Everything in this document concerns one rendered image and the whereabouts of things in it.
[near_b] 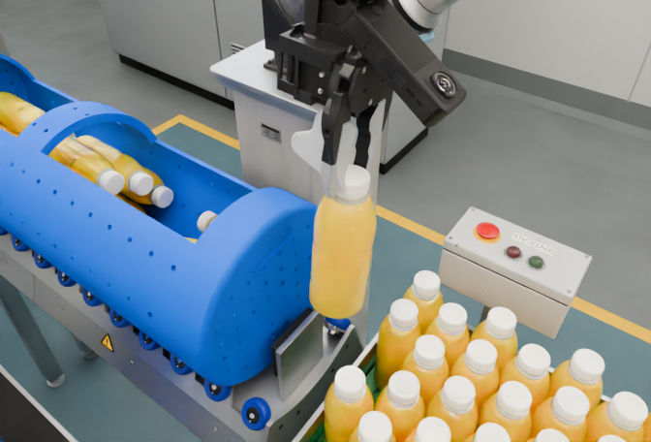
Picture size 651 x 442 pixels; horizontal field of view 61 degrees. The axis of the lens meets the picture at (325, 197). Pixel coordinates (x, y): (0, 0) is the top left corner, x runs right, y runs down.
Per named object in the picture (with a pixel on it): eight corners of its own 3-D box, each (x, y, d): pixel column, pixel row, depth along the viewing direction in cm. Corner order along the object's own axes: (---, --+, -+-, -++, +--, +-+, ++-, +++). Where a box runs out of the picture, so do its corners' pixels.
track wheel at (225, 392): (216, 363, 83) (207, 365, 81) (238, 379, 81) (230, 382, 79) (206, 389, 84) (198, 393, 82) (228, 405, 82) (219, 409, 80)
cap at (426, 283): (428, 274, 85) (429, 267, 84) (444, 291, 82) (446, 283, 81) (408, 283, 84) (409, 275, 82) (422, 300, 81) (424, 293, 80)
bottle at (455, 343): (413, 397, 87) (425, 334, 76) (418, 362, 92) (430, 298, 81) (455, 407, 86) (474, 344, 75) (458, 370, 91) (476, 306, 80)
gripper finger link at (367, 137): (335, 146, 61) (335, 76, 55) (380, 167, 59) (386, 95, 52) (319, 161, 60) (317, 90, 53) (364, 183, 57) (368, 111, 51)
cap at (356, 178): (376, 193, 55) (378, 178, 54) (345, 204, 54) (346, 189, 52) (354, 173, 58) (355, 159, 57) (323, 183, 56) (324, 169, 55)
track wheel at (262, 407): (253, 390, 80) (245, 393, 78) (277, 406, 78) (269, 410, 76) (242, 417, 80) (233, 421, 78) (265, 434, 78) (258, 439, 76)
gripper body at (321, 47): (323, 73, 56) (334, -53, 49) (394, 101, 52) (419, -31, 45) (274, 97, 51) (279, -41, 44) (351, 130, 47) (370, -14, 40)
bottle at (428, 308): (418, 329, 97) (430, 265, 86) (442, 358, 92) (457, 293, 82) (387, 344, 95) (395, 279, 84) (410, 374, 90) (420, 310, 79)
